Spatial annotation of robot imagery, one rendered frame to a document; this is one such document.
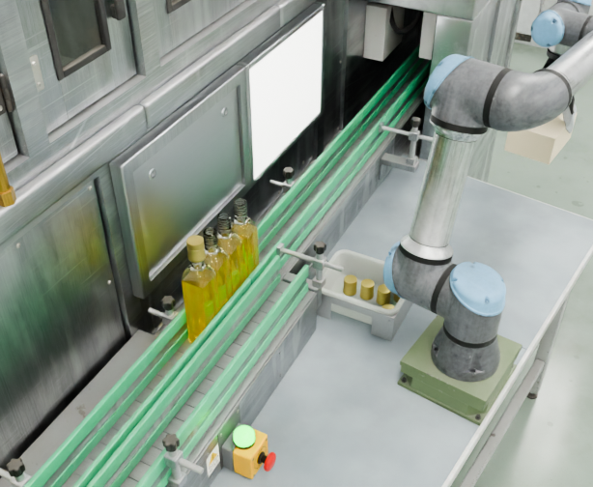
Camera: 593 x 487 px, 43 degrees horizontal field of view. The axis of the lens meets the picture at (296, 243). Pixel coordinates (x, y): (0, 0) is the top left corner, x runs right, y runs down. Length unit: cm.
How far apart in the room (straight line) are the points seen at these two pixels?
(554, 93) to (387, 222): 87
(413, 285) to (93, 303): 67
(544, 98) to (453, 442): 74
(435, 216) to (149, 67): 64
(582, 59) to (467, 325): 58
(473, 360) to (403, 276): 24
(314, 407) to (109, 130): 75
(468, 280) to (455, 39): 93
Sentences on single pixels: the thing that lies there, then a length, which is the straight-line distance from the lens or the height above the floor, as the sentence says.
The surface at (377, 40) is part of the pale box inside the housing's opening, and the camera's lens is 253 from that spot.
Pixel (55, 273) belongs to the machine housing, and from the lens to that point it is 145.
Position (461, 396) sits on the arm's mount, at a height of 81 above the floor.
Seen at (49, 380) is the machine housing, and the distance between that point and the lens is 156.
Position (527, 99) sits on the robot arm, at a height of 143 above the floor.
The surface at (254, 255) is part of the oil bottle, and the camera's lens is 170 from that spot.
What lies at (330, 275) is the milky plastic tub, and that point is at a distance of 194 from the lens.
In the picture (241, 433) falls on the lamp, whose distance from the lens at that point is 155.
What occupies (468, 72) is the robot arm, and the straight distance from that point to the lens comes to 149.
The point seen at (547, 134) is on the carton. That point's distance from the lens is 199.
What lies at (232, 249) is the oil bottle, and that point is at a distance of 161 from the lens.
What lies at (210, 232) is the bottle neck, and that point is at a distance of 156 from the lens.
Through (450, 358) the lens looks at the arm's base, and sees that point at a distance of 167.
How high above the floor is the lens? 209
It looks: 39 degrees down
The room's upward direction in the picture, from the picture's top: straight up
